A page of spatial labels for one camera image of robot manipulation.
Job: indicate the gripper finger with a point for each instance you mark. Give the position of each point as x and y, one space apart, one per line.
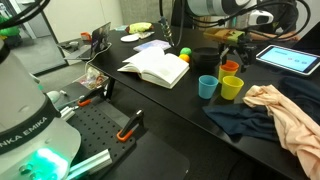
248 61
225 56

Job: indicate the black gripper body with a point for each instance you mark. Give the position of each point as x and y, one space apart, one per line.
238 48

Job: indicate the orange plastic cup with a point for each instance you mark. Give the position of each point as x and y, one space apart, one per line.
230 65

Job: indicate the yellow plastic cup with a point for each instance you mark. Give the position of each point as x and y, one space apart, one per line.
231 90
225 76

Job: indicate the blue plastic cup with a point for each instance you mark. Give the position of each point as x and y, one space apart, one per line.
207 88

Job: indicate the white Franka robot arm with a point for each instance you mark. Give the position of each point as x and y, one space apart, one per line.
20 100

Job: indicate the bare person forearm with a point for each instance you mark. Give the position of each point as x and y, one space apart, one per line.
270 36

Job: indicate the person hand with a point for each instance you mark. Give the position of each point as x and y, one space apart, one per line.
290 36

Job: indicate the black bowl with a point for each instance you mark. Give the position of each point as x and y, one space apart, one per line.
205 58

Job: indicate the white tablet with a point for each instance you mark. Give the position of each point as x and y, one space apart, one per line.
286 60

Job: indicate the wooden cabinet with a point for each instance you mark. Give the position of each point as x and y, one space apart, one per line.
204 23

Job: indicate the green ball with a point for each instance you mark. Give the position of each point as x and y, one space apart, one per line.
186 51

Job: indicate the yellow orange ball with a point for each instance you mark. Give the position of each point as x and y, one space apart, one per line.
184 58

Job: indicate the person torso dark hoodie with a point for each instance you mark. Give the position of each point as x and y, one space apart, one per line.
286 16

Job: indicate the black office chair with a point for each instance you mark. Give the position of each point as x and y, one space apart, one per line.
183 13

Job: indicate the dark blue cloth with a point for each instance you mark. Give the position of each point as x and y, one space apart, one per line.
240 121

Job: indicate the black slanted panel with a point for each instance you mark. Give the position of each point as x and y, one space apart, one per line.
308 36

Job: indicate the open white book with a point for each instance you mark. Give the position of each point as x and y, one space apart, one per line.
156 66

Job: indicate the closed UIST book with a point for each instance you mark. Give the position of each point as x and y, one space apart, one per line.
153 45

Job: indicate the peach crumpled cloth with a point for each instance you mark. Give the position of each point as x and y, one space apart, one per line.
290 123

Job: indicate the yellow plush item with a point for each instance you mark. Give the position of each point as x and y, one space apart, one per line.
140 27

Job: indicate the white round disc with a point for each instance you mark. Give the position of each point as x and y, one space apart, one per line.
130 38

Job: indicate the black orange clamp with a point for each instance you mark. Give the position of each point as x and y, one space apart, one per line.
130 125
89 96

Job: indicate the black open laptop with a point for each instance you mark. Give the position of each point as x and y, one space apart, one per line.
100 40

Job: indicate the clear tray of rubber bands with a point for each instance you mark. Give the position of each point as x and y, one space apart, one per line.
91 80

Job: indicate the orange white object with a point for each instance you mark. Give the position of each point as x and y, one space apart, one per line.
86 36

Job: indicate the grey side table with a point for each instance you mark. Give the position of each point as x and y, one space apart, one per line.
78 53

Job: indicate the short aluminium extrusion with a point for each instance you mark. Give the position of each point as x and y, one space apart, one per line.
67 113

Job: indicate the long aluminium extrusion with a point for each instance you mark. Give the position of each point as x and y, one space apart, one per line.
90 163

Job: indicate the white rounded object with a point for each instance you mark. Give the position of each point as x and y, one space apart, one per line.
53 96

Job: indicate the green soft item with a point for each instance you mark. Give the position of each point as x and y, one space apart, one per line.
8 31

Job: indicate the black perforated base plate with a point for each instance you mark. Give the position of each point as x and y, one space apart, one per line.
96 130

